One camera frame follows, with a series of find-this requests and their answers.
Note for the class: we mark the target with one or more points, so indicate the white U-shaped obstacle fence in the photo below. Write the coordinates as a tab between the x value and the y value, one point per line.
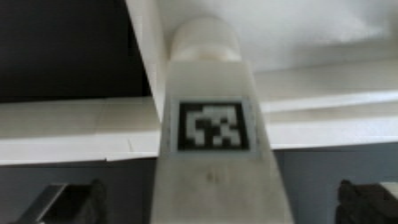
106	129

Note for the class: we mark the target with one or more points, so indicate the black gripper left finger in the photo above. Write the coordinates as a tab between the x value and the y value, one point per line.
70	204

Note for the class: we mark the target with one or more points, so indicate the white square tabletop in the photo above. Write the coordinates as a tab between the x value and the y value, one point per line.
317	44

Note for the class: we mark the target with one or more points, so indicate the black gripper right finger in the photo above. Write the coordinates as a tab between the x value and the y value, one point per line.
369	203

